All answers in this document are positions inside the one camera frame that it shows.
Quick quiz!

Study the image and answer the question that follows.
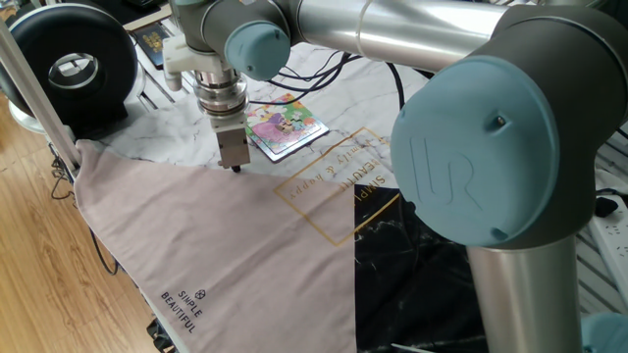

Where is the thin white stick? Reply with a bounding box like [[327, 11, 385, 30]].
[[392, 342, 438, 353]]

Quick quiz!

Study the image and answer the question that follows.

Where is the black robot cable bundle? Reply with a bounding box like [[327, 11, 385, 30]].
[[247, 48, 408, 109]]

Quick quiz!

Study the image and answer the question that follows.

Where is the black power plug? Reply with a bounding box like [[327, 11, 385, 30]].
[[595, 194, 620, 220]]

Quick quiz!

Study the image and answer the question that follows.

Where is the white power strip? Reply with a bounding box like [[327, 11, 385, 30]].
[[586, 195, 628, 295]]

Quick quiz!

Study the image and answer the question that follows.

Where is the black round ring device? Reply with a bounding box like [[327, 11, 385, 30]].
[[0, 3, 146, 138]]

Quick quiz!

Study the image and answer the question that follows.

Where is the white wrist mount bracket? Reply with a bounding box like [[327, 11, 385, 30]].
[[161, 33, 232, 92]]

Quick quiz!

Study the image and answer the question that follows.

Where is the colourful fairy puzzle board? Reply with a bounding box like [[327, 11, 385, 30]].
[[244, 92, 330, 163]]

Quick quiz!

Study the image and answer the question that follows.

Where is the silver Schunk gripper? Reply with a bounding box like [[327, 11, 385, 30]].
[[210, 110, 252, 175]]

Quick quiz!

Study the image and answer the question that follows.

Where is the marble pink black tablecloth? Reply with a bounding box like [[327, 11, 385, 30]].
[[73, 41, 492, 353]]

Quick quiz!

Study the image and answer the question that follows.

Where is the black booklet with gold print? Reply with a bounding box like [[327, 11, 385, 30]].
[[131, 22, 173, 70]]

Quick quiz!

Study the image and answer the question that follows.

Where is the aluminium corner post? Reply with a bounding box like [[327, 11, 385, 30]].
[[0, 19, 82, 173]]

